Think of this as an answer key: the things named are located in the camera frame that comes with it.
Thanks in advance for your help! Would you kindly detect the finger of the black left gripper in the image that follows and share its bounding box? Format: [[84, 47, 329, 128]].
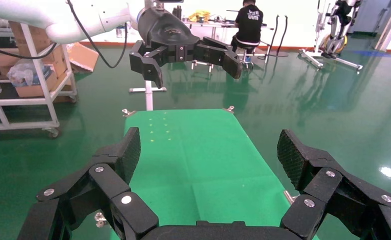
[[194, 36, 244, 80], [129, 39, 169, 90]]

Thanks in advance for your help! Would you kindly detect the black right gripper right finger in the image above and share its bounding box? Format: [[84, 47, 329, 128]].
[[276, 129, 391, 240]]

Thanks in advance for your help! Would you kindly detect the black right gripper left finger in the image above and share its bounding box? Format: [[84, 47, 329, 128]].
[[16, 126, 160, 240]]

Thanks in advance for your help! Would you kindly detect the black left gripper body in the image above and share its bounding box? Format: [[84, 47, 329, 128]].
[[136, 6, 201, 64]]

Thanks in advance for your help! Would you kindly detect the loose cardboard flap piece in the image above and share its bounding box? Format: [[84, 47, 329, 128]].
[[67, 42, 100, 74]]

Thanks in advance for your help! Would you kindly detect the stacked brown cardboard box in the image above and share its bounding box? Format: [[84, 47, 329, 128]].
[[8, 21, 53, 57]]

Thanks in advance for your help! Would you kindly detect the low brown cardboard box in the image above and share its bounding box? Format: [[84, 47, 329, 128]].
[[14, 71, 60, 99]]

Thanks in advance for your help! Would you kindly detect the round metal stool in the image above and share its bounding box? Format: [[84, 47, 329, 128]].
[[236, 46, 254, 70]]

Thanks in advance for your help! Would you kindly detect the white work table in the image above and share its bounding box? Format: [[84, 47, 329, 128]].
[[182, 19, 276, 41]]

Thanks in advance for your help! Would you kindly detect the white T-shaped floor stand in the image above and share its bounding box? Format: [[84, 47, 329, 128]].
[[128, 79, 167, 112]]

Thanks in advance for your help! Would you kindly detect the yellow crumpled item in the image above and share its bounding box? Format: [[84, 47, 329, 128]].
[[188, 9, 212, 23]]

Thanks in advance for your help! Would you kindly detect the seated person black shirt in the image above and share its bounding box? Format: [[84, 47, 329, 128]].
[[230, 0, 265, 55]]

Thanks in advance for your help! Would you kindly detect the large green table cloth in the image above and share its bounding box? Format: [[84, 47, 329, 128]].
[[109, 109, 319, 240]]

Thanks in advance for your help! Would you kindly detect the white framed robot rig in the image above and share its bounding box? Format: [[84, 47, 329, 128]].
[[298, 0, 364, 72]]

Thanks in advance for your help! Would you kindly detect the clear plastic bag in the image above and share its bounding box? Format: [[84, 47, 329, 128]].
[[6, 59, 52, 88]]

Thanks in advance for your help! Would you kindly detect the white metal shelf cart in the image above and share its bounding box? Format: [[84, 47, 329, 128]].
[[0, 22, 78, 139]]

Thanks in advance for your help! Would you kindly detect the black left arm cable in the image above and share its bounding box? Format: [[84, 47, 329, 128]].
[[66, 0, 129, 69]]

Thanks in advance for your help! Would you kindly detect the black sagging cable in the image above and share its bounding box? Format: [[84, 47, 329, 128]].
[[0, 42, 58, 61]]

